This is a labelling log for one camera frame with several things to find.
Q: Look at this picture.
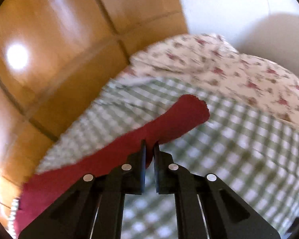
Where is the floral pillow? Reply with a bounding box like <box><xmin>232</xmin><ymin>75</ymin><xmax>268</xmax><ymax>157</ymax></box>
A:
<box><xmin>119</xmin><ymin>34</ymin><xmax>299</xmax><ymax>129</ymax></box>

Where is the dark red long-sleeve garment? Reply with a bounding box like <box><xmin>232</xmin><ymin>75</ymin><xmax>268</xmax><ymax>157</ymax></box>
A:
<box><xmin>14</xmin><ymin>94</ymin><xmax>210</xmax><ymax>234</ymax></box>

